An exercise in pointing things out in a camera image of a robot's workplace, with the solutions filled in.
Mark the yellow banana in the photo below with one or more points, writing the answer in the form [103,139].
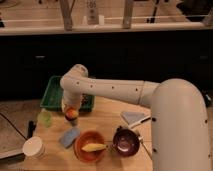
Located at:
[91,147]

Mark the orange bowl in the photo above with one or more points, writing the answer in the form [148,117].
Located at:
[86,138]

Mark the black object at table edge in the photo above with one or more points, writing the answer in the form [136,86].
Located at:
[31,128]

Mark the orange red apple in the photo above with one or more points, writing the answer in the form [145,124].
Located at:
[71,114]

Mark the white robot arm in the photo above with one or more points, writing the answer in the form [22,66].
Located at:
[179,120]

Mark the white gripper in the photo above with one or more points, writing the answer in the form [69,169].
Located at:
[71,100]

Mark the blue sponge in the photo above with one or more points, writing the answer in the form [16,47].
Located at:
[69,137]

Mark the grey folded cloth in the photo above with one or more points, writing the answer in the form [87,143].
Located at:
[132,117]

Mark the black white marker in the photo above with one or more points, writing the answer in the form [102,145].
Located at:
[131,126]

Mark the light green plastic cup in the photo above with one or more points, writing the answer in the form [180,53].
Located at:
[45,118]

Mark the white paper cup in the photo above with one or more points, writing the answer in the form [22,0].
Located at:
[34,147]

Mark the green plastic tray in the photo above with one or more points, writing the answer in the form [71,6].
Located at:
[53,95]

